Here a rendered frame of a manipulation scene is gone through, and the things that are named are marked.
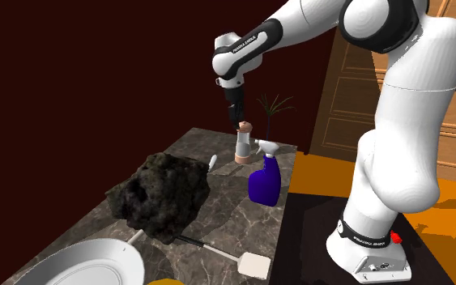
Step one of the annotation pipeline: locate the thin plant in dark vase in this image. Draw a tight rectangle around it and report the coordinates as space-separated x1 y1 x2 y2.
256 93 297 142

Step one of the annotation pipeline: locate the black rough rock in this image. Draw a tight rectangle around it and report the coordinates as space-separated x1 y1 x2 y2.
104 151 211 245

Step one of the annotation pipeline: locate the yellow round thing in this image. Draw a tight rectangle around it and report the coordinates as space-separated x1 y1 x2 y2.
146 278 185 285

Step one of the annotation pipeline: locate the white and tan pepper mill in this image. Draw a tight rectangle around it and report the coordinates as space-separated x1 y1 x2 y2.
234 121 254 165

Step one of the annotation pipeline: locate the blue spray bottle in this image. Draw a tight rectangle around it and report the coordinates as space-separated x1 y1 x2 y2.
248 138 283 208

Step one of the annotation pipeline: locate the brown wooden panelled cabinet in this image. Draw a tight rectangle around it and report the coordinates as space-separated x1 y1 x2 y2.
309 0 456 187

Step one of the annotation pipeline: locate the dark robot stand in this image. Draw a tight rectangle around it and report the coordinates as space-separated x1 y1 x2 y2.
268 193 456 285

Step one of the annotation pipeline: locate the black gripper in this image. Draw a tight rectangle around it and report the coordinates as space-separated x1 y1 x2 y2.
223 87 246 131

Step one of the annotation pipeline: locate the white frying pan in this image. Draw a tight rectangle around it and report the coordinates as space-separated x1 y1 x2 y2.
12 229 147 285

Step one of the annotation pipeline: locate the white spatula with black handle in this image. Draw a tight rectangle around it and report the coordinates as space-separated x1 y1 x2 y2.
176 235 272 281

